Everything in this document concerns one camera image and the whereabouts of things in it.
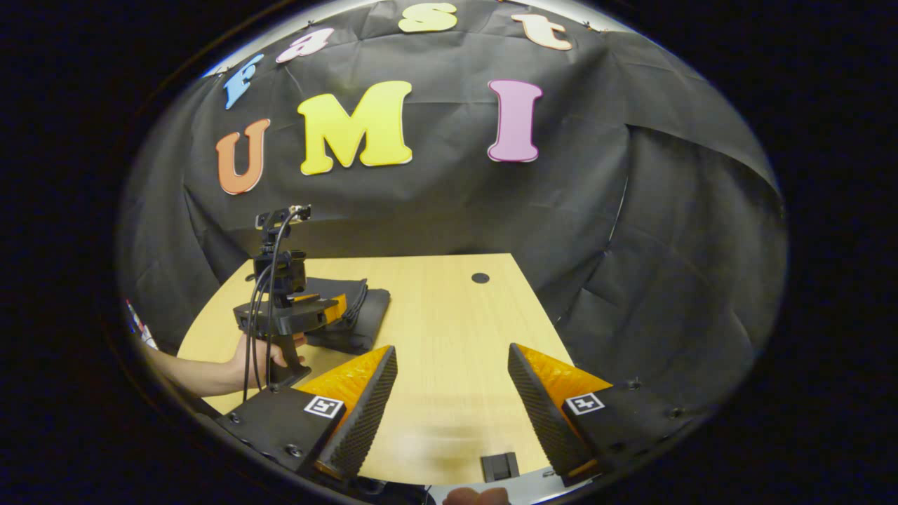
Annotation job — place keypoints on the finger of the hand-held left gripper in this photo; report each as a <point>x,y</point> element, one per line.
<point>337,308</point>
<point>306,298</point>

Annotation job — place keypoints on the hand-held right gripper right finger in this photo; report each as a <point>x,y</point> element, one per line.
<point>540,421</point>

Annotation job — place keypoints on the black backdrop cloth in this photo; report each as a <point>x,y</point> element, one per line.
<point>456,210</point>

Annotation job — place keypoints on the dark grey jeans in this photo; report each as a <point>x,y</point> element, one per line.
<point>365,315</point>

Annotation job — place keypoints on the small black clamp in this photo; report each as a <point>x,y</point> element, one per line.
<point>499,466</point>

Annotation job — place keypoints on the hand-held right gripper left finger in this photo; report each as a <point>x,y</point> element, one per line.
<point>368,421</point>

